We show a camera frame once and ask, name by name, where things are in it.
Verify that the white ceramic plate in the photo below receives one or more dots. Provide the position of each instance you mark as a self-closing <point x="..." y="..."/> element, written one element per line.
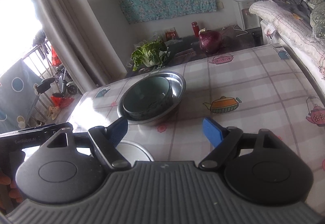
<point x="132" y="150"/>

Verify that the red crumpled bag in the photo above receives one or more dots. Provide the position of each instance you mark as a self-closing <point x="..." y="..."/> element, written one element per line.
<point x="63" y="101"/>

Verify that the napa cabbage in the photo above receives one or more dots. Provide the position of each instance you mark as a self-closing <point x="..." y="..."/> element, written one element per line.
<point x="149" y="54"/>

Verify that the grey curtain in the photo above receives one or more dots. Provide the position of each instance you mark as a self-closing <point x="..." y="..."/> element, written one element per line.
<point x="71" y="23"/>

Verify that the red packet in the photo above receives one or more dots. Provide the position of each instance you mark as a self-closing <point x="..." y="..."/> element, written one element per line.
<point x="170" y="34"/>

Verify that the grey bedding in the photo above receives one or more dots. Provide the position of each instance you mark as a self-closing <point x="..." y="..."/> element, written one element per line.
<point x="292" y="3"/>

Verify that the purple onion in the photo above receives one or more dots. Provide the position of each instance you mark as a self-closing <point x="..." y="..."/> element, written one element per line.
<point x="210" y="41"/>

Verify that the blue hanging garment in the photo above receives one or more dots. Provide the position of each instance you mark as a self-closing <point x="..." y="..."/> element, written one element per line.
<point x="39" y="37"/>

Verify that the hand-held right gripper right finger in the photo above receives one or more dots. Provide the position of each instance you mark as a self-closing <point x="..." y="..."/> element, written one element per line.
<point x="214" y="132"/>

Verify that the dark side table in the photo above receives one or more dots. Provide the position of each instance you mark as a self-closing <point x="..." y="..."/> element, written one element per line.
<point x="236" y="42"/>

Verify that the deep steel bowl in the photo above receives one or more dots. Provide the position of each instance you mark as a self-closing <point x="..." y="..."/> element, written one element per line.
<point x="177" y="92"/>

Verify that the beige crumpled bag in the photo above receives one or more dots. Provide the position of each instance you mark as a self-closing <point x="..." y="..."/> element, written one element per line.
<point x="53" y="112"/>

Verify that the blue dotted blanket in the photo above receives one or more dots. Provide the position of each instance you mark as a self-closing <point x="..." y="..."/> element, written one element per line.
<point x="15" y="102"/>

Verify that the white paper tag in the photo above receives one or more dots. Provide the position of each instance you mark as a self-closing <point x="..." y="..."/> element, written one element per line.
<point x="270" y="31"/>

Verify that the black padded seat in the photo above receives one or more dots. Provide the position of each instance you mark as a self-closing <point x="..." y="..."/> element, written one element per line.
<point x="44" y="85"/>

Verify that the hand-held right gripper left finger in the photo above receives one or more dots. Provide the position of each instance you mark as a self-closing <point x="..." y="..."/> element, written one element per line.
<point x="116" y="132"/>

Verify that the red hanging plastic bag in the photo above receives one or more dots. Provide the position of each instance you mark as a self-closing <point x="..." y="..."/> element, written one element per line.
<point x="56" y="58"/>

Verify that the wall socket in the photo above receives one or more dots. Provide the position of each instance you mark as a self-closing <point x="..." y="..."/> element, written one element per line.
<point x="220" y="6"/>

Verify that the wheelchair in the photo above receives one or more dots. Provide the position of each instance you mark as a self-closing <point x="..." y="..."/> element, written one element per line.
<point x="67" y="84"/>

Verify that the white water dispenser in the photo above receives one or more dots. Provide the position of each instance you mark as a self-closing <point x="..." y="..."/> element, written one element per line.
<point x="250" y="18"/>

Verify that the white rolled quilt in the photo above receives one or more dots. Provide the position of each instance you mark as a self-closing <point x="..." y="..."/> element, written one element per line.
<point x="284" y="23"/>

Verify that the green lace pillow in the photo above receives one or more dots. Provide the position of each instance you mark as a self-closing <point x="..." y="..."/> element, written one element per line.
<point x="318" y="18"/>

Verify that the red bottle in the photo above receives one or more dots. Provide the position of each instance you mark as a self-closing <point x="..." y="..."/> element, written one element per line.
<point x="194" y="30"/>

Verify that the blue ceramic bowl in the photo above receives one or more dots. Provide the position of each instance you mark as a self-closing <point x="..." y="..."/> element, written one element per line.
<point x="147" y="94"/>

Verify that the person's left hand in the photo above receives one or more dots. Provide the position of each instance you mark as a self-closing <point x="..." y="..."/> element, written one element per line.
<point x="6" y="183"/>

